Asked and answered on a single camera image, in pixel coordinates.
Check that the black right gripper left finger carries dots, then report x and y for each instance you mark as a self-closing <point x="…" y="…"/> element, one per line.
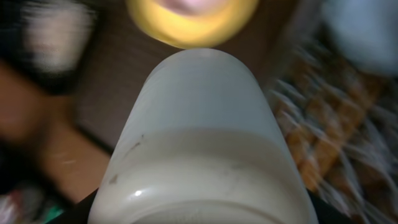
<point x="78" y="214"/>

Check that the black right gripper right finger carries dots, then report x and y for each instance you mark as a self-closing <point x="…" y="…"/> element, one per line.
<point x="326" y="213"/>

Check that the white paper cup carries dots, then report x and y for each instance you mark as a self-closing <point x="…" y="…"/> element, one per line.
<point x="201" y="145"/>

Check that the light blue bowl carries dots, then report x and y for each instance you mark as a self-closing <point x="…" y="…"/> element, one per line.
<point x="365" y="33"/>

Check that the yellow plate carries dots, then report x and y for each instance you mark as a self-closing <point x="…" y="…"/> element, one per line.
<point x="188" y="32"/>

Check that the grey dishwasher rack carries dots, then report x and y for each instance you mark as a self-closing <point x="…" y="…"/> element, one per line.
<point x="340" y="126"/>

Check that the brown serving tray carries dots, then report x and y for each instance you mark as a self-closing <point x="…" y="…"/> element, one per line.
<point x="122" y="56"/>

